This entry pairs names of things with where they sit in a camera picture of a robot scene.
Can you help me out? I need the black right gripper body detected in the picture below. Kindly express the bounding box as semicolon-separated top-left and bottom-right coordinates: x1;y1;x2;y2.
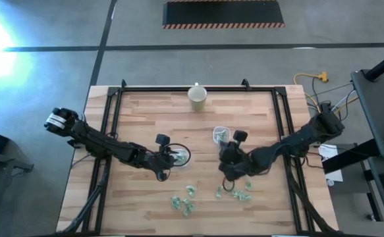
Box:
225;142;250;182

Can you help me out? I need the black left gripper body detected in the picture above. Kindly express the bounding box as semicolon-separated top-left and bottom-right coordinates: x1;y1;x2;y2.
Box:
134;147;175;181

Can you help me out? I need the large clear plastic bin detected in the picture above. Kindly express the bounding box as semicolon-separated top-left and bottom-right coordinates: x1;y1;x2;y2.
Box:
171;147;192;168

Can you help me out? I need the small clear plastic bin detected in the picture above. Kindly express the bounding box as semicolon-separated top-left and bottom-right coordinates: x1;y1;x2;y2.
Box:
212;126;232;146

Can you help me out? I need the beige mug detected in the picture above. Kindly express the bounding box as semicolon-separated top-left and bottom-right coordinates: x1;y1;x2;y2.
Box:
187;82;209;113

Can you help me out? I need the white paper sheet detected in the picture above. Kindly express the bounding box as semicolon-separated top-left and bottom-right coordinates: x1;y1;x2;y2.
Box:
317;144;344;184

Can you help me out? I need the black hazard-striped floor mat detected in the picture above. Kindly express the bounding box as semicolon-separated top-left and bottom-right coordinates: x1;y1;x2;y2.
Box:
162;0;286;30

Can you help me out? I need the grey side table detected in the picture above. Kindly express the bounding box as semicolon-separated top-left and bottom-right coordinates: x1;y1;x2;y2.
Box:
350;68;384;160

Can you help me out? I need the red gripper cable loop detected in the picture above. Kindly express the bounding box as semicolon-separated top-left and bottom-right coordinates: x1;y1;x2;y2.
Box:
222;176;236;193

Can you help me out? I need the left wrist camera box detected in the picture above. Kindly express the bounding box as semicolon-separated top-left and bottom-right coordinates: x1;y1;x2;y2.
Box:
155;133;172;148

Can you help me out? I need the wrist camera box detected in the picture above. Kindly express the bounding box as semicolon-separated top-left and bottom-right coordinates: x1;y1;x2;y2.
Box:
155;133;172;148
233;130;249;145

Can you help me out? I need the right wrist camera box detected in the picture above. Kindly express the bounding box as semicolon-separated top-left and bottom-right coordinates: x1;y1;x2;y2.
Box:
233;130;249;145

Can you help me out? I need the black metal table frame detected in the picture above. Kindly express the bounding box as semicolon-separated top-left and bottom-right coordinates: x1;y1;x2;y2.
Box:
59;78;339;235

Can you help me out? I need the yellow extension cord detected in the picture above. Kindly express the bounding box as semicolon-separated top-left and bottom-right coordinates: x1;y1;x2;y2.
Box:
292;71;329;113

